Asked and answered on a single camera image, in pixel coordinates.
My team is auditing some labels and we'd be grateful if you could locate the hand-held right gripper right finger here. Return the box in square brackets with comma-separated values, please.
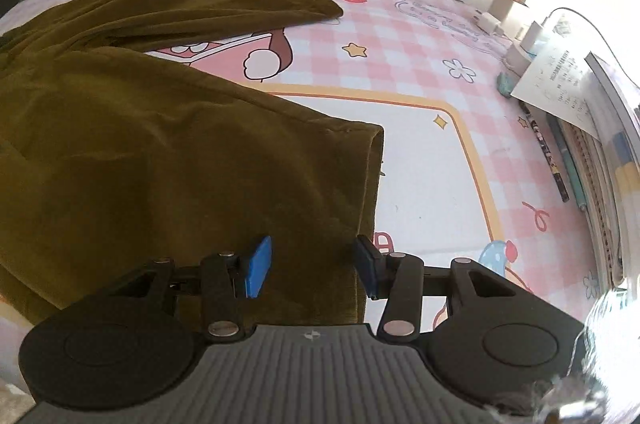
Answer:
[354, 234, 531, 345]

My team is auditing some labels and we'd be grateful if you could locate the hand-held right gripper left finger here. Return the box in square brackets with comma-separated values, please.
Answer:
[107, 235, 273, 345]

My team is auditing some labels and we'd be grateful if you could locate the brown sweater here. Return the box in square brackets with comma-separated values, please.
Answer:
[0, 0, 386, 327]

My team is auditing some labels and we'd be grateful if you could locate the pink cartoon desk mat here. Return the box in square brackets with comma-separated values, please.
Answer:
[0, 0, 628, 410]

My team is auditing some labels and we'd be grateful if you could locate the dark patterned pen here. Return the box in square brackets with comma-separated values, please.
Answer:
[517, 102, 571, 203]

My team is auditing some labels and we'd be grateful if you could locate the teal pen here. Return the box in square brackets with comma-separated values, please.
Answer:
[545, 114, 588, 210]

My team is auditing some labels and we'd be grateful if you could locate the teal eraser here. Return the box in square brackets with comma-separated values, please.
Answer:
[496, 72, 523, 99]

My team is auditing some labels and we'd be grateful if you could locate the shiny crinkled foil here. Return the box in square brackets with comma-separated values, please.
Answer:
[580, 287, 640, 424]

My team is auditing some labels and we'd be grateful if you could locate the stack of notebooks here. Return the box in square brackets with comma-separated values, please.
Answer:
[545, 52, 640, 290]

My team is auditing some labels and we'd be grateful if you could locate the printed paper sheet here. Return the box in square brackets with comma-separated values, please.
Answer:
[510, 12, 608, 140]

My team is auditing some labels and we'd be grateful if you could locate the white charger plug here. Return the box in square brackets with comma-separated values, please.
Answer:
[502, 22, 551, 75]

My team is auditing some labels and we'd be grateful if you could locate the white cardboard box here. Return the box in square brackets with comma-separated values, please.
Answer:
[487, 0, 528, 36]

